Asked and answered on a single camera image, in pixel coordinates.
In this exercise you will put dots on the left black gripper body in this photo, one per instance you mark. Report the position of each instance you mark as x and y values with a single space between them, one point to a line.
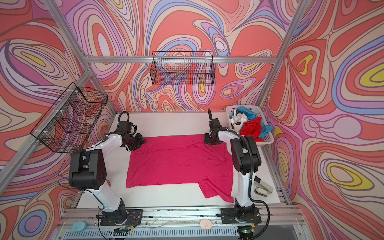
136 141

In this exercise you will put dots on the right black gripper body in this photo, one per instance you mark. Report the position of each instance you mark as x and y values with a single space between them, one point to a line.
210 140

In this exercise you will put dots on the magenta pink t shirt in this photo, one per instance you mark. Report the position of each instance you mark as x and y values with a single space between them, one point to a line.
173 160

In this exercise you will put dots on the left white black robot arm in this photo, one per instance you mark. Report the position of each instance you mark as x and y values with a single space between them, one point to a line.
88 173

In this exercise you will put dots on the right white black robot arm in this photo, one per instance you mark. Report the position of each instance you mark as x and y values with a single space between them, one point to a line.
246 161

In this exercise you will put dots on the white black t shirt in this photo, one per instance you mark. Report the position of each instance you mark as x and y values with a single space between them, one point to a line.
237 120

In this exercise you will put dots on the red t shirt in basket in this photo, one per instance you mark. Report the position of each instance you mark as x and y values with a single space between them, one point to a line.
253 128

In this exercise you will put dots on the teal t shirt in basket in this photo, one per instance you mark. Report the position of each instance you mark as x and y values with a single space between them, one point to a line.
253 112

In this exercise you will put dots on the white plastic laundry basket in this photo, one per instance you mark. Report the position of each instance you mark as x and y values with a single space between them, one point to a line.
229 112

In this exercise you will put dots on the grey stapler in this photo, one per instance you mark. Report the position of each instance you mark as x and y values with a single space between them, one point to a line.
262 188

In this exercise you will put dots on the pink round disc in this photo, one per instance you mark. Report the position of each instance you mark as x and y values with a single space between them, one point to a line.
206 224

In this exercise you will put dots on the light blue round disc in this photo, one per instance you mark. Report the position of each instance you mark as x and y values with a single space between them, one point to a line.
79 226

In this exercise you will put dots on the black wire basket left wall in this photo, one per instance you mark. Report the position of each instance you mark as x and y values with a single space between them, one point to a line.
66 126

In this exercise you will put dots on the black wire basket wall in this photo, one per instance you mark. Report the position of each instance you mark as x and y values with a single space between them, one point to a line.
66 126
183 68

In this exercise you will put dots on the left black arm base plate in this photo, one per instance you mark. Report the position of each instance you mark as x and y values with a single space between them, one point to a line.
132 217

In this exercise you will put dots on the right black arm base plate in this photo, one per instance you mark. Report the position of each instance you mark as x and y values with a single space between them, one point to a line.
240 216

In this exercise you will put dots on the black wire basket back wall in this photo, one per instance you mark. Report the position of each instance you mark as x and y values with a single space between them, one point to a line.
183 68

